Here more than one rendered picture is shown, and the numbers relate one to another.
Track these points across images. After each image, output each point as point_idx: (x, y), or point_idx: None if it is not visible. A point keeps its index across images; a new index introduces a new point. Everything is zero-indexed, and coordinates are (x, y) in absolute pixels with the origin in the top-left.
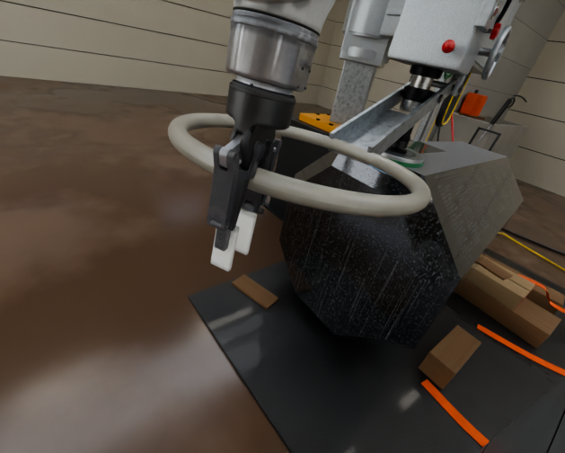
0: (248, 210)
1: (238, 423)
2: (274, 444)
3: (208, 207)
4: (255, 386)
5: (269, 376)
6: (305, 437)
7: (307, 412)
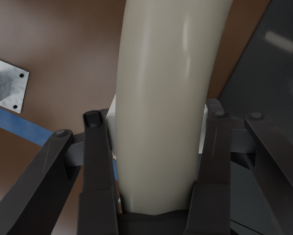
0: (205, 133)
1: (231, 16)
2: (232, 56)
3: (37, 154)
4: (274, 10)
5: None
6: (250, 79)
7: (273, 72)
